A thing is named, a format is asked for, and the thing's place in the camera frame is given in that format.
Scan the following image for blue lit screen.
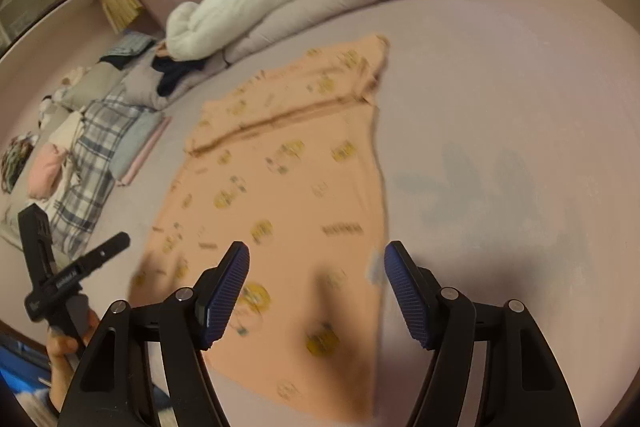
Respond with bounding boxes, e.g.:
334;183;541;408
0;341;52;408

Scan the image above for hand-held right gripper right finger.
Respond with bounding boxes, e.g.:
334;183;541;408
383;241;582;427

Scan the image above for grey pillow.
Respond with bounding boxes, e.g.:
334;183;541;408
62;61;132;110

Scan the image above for person's left forearm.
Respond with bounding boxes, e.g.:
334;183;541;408
46;369;77;415

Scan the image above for person's left hand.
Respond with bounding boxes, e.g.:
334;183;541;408
46;307;102;375

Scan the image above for peach cartoon print garment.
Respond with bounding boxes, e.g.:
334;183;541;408
129;34;392;423

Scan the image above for blue plaid pillow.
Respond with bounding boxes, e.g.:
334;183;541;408
49;84;152;259

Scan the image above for cream garment with strings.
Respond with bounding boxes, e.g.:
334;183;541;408
49;111;85;150

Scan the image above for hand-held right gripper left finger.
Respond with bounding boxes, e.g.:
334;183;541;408
59;241;251;427

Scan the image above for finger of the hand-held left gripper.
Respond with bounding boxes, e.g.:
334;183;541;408
74;232;132;282

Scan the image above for woven straw bag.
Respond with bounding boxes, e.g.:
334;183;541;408
99;0;147;34

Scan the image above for blue striped folded cloth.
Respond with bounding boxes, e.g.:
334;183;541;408
99;32;157;68

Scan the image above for white stuffed toys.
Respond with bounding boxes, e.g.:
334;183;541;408
37;67;87;128

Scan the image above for light blue pillow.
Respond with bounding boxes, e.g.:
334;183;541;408
109;111;167;180

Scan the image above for dark navy garment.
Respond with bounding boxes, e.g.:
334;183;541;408
151;53;207;98

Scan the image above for floral patterned cloth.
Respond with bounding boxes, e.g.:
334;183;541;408
0;133;37;194

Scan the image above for pink flat cushion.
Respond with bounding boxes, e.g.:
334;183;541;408
116;116;174;188

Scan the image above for bed with pink sheet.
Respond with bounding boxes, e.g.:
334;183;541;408
0;0;640;427

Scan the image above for pink bundled cloth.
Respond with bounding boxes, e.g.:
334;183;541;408
26;142;69;201

